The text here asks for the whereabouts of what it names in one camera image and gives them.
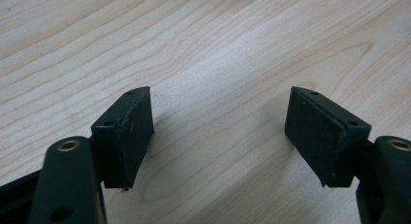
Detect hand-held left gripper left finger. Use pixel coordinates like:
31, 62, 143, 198
90, 85, 155, 190

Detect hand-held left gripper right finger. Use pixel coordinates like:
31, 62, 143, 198
284, 85, 372, 189

